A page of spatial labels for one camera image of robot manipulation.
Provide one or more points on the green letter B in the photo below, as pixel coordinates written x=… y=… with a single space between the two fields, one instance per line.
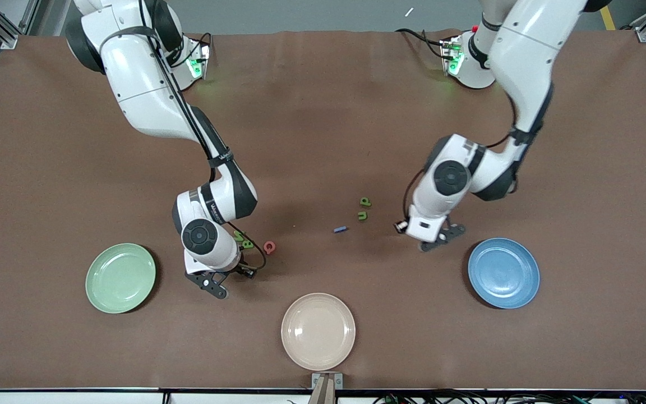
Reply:
x=248 y=244

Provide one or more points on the pink letter Q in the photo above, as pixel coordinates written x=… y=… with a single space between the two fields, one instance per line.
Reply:
x=264 y=247

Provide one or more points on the green letter p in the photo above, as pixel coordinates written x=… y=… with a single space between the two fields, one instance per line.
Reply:
x=365 y=201

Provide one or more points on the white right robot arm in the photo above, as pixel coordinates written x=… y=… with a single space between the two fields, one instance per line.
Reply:
x=132 y=73

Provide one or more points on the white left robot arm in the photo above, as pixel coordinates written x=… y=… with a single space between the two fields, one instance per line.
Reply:
x=525 y=56

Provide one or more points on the blue plate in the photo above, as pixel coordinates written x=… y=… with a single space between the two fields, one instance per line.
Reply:
x=503 y=273

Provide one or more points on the green plate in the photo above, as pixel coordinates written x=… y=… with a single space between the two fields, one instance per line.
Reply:
x=121 y=278

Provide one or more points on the beige plate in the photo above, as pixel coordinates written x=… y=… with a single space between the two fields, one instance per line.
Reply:
x=318 y=331

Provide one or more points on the brown table cover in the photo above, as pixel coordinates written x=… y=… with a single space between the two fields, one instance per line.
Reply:
x=323 y=112

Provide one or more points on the yellow floor tape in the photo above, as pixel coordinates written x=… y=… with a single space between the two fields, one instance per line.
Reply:
x=606 y=14

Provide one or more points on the grey metal bracket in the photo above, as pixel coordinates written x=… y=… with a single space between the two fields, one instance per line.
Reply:
x=316 y=380

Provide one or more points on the beige camera pole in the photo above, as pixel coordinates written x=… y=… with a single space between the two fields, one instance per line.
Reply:
x=323 y=395

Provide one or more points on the white table edge rail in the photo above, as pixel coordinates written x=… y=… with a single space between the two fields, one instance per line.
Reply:
x=76 y=397

